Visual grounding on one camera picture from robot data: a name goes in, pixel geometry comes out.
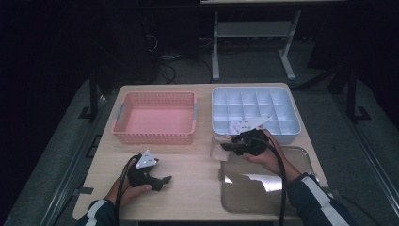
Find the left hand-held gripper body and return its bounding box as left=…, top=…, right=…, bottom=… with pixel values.
left=127, top=149, right=163, bottom=191

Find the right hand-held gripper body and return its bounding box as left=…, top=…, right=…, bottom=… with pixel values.
left=234, top=115, right=274, bottom=157

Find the white divided storage box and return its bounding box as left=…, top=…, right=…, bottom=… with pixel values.
left=211, top=86, right=302, bottom=146

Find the transparent grey box lid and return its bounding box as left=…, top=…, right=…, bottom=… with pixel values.
left=218, top=145, right=316, bottom=216

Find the pink plastic basket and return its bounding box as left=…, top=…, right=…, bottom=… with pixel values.
left=111, top=91, right=199, bottom=145

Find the person's right hand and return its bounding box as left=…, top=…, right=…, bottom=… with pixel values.
left=242, top=128, right=302, bottom=184

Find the person's left hand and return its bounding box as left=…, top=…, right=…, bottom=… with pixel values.
left=104, top=175, right=152, bottom=208

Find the black metal stand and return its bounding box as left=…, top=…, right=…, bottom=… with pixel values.
left=345, top=67, right=372, bottom=124
left=78, top=69, right=101, bottom=122

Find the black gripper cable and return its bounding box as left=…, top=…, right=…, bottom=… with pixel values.
left=257, top=137, right=288, bottom=226
left=114, top=153, right=143, bottom=226

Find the black bracket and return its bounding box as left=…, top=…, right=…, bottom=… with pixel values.
left=86, top=134, right=104, bottom=158

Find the metal rail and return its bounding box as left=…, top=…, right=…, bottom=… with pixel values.
left=39, top=93, right=109, bottom=226
left=332, top=93, right=399, bottom=218

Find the black cable tangle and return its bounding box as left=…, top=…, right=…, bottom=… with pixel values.
left=154, top=55, right=215, bottom=85

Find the white metal frame table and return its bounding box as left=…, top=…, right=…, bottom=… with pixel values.
left=200, top=0, right=346, bottom=82

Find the thin black cable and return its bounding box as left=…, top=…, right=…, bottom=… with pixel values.
left=338, top=193, right=382, bottom=226

